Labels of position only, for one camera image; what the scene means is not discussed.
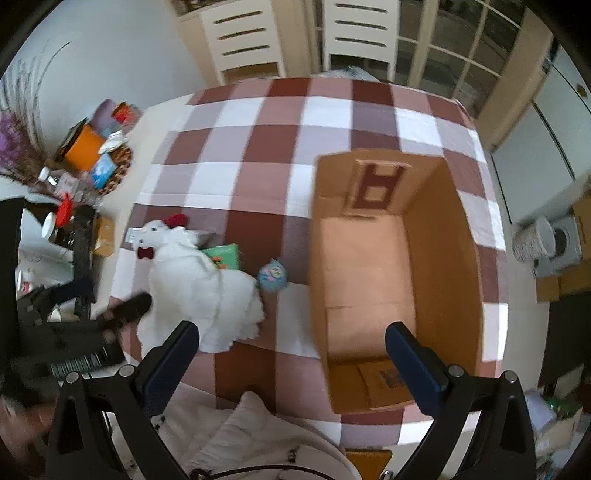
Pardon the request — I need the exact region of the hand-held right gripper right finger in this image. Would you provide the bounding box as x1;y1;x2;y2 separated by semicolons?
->
385;322;539;480

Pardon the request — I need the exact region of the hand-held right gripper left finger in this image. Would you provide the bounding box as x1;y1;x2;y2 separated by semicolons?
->
46;320;201;480

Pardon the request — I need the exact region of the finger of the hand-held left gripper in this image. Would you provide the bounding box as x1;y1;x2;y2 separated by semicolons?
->
18;278;95;320
95;292;154;330

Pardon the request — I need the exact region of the white plush chicken toy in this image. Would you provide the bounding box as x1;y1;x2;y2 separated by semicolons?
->
134;213;266;354

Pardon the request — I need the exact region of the green toy bricks box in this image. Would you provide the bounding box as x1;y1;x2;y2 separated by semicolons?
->
202;243;243;271

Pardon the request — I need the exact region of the brown cardboard box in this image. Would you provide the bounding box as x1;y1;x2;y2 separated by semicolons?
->
308;148;485;415

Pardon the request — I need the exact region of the blue plush ball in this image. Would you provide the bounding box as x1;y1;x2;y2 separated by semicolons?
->
257;258;289;294

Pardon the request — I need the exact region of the orange container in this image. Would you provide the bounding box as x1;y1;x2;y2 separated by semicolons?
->
62;124;105;172

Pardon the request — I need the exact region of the black rectangular device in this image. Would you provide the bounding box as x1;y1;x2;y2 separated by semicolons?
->
48;205;98;319

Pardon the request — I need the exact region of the yellow wooden box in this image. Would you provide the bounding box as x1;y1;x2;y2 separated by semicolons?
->
92;217;115;257

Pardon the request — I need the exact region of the red plastic item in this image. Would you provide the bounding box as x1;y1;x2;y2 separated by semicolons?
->
54;194;75;228

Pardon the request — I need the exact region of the person's white sweater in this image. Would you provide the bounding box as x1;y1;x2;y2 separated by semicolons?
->
152;383;365;480

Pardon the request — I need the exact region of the blue tissue pack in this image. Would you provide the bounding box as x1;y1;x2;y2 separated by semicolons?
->
90;154;118;190

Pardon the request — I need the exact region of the woven basket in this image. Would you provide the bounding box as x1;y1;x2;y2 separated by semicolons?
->
95;145;134;197

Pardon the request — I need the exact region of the white crumpled cloth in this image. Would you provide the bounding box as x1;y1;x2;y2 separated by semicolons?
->
98;130;130;153

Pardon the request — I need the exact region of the green packet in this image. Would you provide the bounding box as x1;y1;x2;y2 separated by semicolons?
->
545;397;580;416

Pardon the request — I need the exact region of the brown floor carton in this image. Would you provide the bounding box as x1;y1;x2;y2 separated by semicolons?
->
570;196;591;232
536;273;577;303

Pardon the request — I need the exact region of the dried flower bunch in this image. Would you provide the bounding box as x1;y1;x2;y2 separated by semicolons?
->
0;111;47;185

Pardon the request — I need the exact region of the patterned white trash can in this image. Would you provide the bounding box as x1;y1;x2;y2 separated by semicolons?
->
512;217;555;264

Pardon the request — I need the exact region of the pink cup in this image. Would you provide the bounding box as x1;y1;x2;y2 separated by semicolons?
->
90;99;118;134

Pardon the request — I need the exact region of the grey plastic stool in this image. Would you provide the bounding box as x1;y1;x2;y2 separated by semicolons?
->
533;215;583;278

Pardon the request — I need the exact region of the brown white checkered tablecloth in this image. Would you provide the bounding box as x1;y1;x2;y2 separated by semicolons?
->
111;76;511;446

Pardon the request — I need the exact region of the white refrigerator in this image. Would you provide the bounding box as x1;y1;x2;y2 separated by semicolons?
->
489;44;591;227

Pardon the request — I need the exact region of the cream slatted chair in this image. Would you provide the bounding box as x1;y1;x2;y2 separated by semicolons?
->
318;0;402;81
198;0;289;84

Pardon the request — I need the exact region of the glass paned door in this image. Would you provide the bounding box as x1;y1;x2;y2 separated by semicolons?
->
397;0;527;121

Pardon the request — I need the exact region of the black cable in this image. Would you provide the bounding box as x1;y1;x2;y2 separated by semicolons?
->
189;465;338;480

